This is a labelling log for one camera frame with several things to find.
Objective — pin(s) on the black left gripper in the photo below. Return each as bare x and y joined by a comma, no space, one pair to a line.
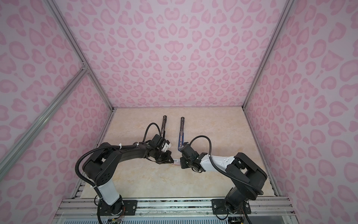
167,159

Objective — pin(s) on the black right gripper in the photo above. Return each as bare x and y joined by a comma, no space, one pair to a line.
182,165

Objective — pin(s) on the red white staple box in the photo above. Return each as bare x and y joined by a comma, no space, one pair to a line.
176,162

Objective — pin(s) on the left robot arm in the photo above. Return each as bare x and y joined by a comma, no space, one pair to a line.
98,166

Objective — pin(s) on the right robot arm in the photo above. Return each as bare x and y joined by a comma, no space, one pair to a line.
248,178

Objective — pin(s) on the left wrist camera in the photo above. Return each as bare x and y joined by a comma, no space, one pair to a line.
161,141

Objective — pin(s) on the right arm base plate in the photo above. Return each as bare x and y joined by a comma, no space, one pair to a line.
224,207

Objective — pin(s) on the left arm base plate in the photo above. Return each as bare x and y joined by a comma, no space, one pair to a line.
119,208

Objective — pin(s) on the aluminium front rail frame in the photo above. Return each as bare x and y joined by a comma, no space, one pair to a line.
181,207

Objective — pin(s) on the aluminium diagonal wall strut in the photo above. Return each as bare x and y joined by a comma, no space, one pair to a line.
18,149

